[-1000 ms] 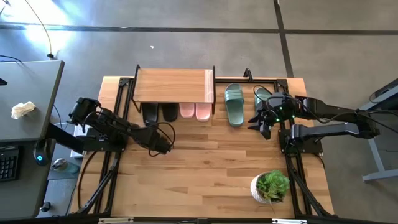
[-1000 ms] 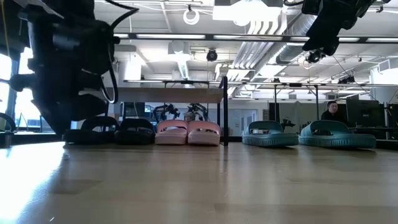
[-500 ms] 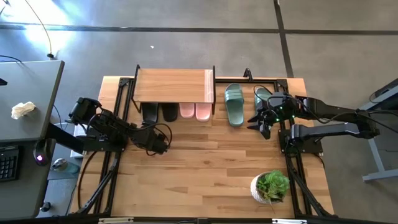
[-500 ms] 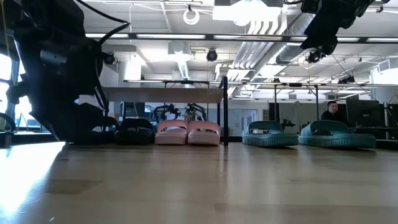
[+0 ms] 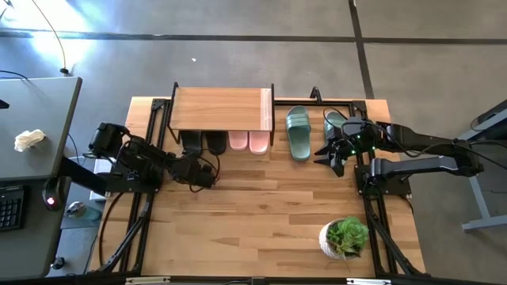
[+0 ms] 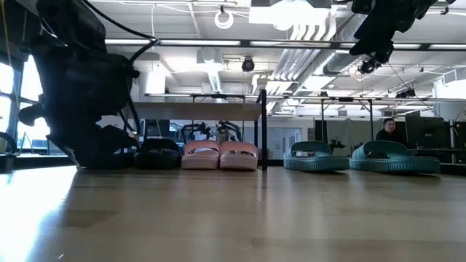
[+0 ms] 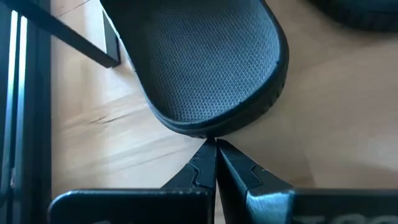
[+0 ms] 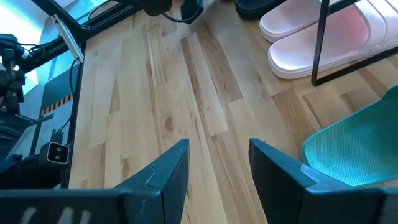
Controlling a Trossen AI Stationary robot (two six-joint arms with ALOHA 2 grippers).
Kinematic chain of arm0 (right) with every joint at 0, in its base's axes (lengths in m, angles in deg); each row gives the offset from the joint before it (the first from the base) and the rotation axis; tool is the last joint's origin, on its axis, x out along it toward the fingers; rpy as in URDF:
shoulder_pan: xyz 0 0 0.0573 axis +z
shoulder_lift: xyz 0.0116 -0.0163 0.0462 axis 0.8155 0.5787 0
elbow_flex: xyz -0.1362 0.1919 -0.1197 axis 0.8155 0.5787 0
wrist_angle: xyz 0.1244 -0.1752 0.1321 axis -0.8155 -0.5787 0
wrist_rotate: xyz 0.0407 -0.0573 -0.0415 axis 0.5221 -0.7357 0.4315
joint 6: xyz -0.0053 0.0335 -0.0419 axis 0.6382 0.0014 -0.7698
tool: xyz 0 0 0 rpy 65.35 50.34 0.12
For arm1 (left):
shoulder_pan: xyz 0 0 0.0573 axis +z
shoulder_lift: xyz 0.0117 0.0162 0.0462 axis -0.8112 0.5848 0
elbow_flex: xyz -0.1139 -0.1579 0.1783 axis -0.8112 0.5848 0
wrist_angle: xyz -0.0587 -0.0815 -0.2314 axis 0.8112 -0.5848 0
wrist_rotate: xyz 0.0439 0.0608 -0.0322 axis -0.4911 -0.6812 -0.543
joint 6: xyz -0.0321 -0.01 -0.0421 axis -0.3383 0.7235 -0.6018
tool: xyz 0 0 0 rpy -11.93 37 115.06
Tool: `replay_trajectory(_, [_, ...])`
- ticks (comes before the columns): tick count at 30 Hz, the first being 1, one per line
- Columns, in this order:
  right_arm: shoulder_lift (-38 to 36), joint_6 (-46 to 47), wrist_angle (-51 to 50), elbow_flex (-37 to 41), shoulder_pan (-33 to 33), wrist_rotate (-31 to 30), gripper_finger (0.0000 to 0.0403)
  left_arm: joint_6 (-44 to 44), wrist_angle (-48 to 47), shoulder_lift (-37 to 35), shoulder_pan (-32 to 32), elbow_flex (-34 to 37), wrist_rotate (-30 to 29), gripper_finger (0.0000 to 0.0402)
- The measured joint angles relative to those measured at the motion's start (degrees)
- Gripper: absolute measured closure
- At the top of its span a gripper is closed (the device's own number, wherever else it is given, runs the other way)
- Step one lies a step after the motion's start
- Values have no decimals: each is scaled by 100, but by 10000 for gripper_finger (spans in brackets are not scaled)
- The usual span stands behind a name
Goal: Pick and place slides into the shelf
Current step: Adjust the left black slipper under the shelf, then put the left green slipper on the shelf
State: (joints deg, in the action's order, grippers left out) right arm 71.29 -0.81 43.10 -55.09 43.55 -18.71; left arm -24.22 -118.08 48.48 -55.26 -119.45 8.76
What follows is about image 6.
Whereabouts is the black curved cable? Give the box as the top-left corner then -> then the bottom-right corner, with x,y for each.
0,131 -> 18,154

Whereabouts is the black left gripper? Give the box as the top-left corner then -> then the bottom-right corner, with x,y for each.
17,43 -> 141,169

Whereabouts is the person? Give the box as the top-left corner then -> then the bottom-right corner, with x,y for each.
375,117 -> 406,143

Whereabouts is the black rubber slide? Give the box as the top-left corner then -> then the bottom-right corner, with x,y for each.
78,125 -> 141,170
133,138 -> 183,170

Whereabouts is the background black rig frame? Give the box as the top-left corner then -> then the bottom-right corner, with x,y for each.
144,92 -> 258,102

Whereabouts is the large black monitor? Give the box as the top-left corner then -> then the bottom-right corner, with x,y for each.
405,115 -> 454,163

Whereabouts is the wooden shelf black frame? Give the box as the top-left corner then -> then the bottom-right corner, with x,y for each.
119,89 -> 269,172

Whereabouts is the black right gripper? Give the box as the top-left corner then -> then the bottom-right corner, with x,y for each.
348,0 -> 440,66

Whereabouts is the green rubber slide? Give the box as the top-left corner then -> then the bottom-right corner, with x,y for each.
283,140 -> 351,172
349,140 -> 442,175

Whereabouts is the overhead LED light bar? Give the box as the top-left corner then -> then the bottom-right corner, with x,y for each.
104,37 -> 466,52

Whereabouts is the pink rubber slide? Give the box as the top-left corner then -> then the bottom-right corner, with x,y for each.
181,140 -> 221,171
218,140 -> 259,172

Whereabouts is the small black monitor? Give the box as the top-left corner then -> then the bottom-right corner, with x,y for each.
141,119 -> 171,139

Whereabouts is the white cable coil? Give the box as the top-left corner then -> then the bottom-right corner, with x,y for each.
213,7 -> 235,31

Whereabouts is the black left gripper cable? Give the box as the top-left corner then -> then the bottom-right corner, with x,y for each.
80,0 -> 160,136

